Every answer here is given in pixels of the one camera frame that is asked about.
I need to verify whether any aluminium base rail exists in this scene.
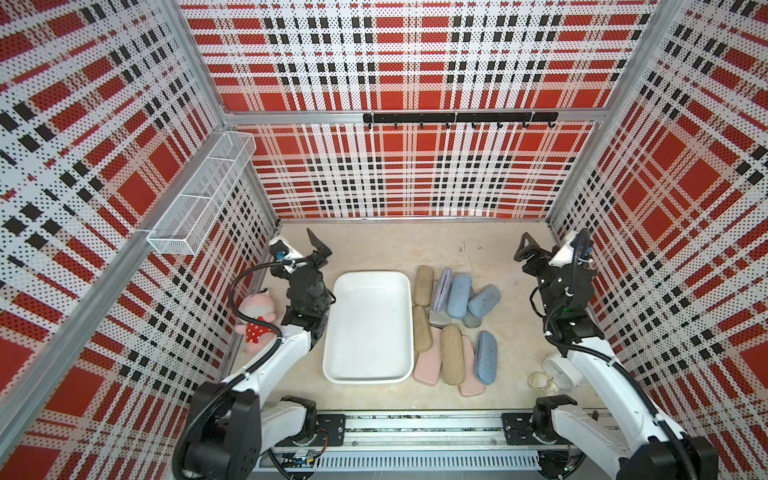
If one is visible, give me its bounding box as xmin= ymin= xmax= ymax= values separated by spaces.
xmin=254 ymin=410 xmax=589 ymax=479

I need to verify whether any grey fabric glasses case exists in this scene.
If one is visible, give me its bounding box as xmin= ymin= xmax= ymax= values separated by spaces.
xmin=462 ymin=312 xmax=482 ymax=329

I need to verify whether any purple fabric glasses case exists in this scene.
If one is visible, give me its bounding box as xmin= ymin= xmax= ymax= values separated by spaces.
xmin=431 ymin=267 xmax=453 ymax=312

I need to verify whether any beige case upper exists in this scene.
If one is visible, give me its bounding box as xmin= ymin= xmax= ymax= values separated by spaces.
xmin=413 ymin=265 xmax=434 ymax=307

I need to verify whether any white round device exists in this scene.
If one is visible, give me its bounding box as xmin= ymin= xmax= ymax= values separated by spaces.
xmin=542 ymin=353 xmax=584 ymax=391

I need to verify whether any pink case right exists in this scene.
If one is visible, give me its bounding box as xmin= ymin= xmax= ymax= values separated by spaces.
xmin=459 ymin=336 xmax=485 ymax=398

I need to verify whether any beige case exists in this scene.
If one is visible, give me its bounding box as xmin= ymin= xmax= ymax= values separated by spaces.
xmin=412 ymin=305 xmax=433 ymax=354
xmin=413 ymin=265 xmax=434 ymax=307

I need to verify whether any tan case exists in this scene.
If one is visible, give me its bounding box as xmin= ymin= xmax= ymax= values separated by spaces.
xmin=441 ymin=325 xmax=465 ymax=386

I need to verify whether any pink case left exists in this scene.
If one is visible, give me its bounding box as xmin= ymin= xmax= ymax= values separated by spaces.
xmin=413 ymin=327 xmax=442 ymax=386

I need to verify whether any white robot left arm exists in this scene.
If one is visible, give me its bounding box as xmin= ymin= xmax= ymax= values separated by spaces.
xmin=171 ymin=231 xmax=336 ymax=479

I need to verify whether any black hook rail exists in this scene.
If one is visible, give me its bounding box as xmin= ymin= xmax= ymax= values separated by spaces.
xmin=362 ymin=111 xmax=559 ymax=127

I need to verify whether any white wire mesh basket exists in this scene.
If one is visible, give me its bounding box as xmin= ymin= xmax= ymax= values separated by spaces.
xmin=148 ymin=131 xmax=256 ymax=256

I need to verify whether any pink case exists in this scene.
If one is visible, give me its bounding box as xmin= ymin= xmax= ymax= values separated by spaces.
xmin=413 ymin=327 xmax=442 ymax=386
xmin=459 ymin=336 xmax=485 ymax=398

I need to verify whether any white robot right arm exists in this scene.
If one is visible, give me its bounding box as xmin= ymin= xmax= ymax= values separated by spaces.
xmin=514 ymin=229 xmax=719 ymax=479

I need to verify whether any pink plush toy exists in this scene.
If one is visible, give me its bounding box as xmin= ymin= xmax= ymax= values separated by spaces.
xmin=234 ymin=289 xmax=281 ymax=354

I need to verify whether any beige case lower left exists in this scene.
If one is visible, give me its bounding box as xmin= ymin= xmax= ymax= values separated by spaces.
xmin=412 ymin=305 xmax=433 ymax=354

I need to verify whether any white plastic storage tray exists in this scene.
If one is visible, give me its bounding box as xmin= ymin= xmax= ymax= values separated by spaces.
xmin=322 ymin=271 xmax=415 ymax=385

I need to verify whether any light blue case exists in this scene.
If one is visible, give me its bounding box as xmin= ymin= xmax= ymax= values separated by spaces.
xmin=446 ymin=273 xmax=472 ymax=320

